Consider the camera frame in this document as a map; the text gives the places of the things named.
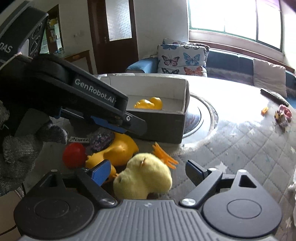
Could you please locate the orange dinosaur toy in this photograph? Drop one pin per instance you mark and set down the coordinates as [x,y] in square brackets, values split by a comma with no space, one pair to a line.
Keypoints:
[120,151]

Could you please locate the grey quilted star cover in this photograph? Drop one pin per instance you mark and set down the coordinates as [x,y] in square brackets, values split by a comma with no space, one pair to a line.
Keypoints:
[250,162]

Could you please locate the yellow dinosaur toy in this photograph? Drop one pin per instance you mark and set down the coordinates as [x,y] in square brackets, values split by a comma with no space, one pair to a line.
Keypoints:
[153,103]

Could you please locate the small yellow toy piece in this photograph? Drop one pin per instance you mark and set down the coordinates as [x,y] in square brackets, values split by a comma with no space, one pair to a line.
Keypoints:
[264,111]

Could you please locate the dark wooden door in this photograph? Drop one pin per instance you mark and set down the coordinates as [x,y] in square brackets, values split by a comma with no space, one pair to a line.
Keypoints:
[113,34]

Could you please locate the black remote control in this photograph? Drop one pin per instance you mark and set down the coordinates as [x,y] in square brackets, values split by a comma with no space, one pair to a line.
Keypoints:
[274,97]

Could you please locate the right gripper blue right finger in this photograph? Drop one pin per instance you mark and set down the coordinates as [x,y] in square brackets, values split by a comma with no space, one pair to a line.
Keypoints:
[195,172]

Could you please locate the clear glitter cube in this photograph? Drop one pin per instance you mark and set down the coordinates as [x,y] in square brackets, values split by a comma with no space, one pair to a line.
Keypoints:
[101,139]

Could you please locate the wooden side table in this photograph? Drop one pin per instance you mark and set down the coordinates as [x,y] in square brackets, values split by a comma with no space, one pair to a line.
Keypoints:
[84,55]

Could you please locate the grey sofa cushion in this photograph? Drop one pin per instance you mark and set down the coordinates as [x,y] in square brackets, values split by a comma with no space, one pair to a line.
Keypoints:
[269,76]

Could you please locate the butterfly print pillow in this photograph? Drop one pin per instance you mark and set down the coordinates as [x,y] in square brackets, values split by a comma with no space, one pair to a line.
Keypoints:
[183,58]

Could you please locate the grey cardboard box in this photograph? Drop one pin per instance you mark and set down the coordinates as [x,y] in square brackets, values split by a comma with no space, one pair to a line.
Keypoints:
[165,125]

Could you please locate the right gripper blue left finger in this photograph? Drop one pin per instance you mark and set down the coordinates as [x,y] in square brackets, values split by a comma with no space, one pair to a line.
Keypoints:
[100,173]

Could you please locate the window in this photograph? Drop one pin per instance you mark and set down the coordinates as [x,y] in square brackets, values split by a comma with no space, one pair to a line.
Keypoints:
[258,21]

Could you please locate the red ball toy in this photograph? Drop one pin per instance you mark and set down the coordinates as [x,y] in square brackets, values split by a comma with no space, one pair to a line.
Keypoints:
[74,156]

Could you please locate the small toy car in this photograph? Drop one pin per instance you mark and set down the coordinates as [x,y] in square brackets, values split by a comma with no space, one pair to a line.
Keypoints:
[283,116]

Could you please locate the purple cheers card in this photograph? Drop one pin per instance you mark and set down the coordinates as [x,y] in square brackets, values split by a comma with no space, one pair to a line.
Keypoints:
[73,139]

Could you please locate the blue sofa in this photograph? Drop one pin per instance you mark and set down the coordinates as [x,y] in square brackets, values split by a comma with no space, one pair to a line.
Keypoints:
[221,65]

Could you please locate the grey knitted glove hand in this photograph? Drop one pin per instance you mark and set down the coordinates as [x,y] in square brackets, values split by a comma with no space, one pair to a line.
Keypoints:
[23,134]

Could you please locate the yellow plush chick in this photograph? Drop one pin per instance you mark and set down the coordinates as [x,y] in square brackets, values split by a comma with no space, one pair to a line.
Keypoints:
[145,174]

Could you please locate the shelf with items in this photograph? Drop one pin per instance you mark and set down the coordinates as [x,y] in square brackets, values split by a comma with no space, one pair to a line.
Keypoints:
[52,39]

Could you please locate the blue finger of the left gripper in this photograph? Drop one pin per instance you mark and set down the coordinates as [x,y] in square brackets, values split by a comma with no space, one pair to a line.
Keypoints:
[111,122]
[134,124]

